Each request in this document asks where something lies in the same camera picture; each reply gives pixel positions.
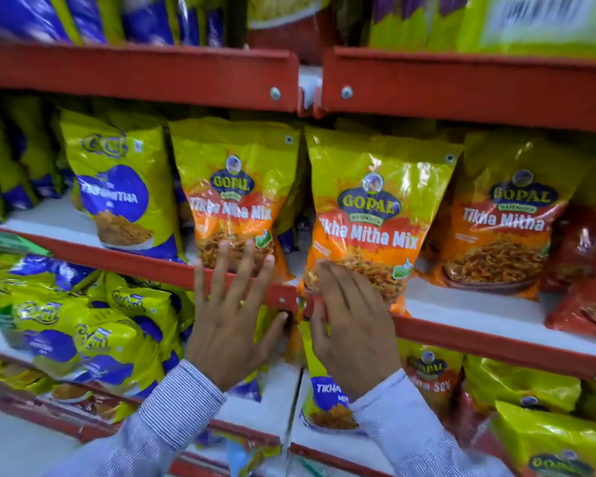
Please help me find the person's left hand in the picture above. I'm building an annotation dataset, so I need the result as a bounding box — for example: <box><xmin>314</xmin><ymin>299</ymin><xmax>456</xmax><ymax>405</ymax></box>
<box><xmin>186</xmin><ymin>239</ymin><xmax>290</xmax><ymax>393</ymax></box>

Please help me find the person's right hand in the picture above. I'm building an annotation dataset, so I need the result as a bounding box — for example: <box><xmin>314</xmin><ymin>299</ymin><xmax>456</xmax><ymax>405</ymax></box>
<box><xmin>309</xmin><ymin>259</ymin><xmax>403</xmax><ymax>401</ymax></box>

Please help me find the orange yellow snack packet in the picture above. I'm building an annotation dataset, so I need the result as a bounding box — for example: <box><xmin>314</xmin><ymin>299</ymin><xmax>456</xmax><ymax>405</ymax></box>
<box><xmin>298</xmin><ymin>127</ymin><xmax>464</xmax><ymax>314</ymax></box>
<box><xmin>426</xmin><ymin>131</ymin><xmax>586</xmax><ymax>299</ymax></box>
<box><xmin>169</xmin><ymin>117</ymin><xmax>302</xmax><ymax>285</ymax></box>

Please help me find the person's left forearm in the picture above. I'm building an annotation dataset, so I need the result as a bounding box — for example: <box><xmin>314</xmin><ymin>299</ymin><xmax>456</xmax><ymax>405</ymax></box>
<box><xmin>44</xmin><ymin>359</ymin><xmax>227</xmax><ymax>477</ymax></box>

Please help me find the person's right forearm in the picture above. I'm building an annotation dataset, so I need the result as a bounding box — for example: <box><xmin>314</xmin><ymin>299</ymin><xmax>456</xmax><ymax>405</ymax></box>
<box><xmin>350</xmin><ymin>369</ymin><xmax>516</xmax><ymax>477</ymax></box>

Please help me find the small blue yellow packet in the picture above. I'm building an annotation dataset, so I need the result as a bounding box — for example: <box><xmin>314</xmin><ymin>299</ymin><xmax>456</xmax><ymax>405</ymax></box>
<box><xmin>226</xmin><ymin>305</ymin><xmax>280</xmax><ymax>404</ymax></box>
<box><xmin>299</xmin><ymin>320</ymin><xmax>367</xmax><ymax>437</ymax></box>

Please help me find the red green snack packet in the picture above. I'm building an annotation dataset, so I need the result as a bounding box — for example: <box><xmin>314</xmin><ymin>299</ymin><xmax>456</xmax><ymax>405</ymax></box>
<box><xmin>397</xmin><ymin>339</ymin><xmax>466</xmax><ymax>425</ymax></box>

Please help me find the blue yellow snack packet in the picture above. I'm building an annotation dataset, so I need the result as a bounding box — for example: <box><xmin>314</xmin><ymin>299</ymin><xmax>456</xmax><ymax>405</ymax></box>
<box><xmin>59</xmin><ymin>110</ymin><xmax>185</xmax><ymax>263</ymax></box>

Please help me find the pile of blue yellow packets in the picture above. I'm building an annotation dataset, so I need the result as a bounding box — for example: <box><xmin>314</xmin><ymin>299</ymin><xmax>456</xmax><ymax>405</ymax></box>
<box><xmin>0</xmin><ymin>252</ymin><xmax>196</xmax><ymax>399</ymax></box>

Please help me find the brown yellow snack packet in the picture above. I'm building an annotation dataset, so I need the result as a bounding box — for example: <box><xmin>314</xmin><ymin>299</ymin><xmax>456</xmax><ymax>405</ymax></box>
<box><xmin>0</xmin><ymin>361</ymin><xmax>137</xmax><ymax>424</ymax></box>

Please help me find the white shelf upright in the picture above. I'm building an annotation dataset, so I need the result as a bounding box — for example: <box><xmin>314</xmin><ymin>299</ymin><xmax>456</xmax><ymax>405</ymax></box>
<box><xmin>298</xmin><ymin>64</ymin><xmax>324</xmax><ymax>118</ymax></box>

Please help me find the row of blue yellow packets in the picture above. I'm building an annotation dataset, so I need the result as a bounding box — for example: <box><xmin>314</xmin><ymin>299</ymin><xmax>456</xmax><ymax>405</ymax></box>
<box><xmin>0</xmin><ymin>93</ymin><xmax>64</xmax><ymax>226</ymax></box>

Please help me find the red white snack packet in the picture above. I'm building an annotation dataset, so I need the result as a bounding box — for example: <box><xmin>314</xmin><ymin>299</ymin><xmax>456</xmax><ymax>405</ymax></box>
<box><xmin>245</xmin><ymin>0</ymin><xmax>339</xmax><ymax>66</ymax></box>

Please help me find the purple green snack packet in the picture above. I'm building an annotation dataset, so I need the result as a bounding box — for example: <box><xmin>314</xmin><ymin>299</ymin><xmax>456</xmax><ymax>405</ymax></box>
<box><xmin>367</xmin><ymin>0</ymin><xmax>472</xmax><ymax>53</ymax></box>

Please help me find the green packet with barcode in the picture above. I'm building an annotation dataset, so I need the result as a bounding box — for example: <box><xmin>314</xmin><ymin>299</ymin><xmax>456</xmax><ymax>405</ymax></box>
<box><xmin>456</xmin><ymin>0</ymin><xmax>596</xmax><ymax>61</ymax></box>

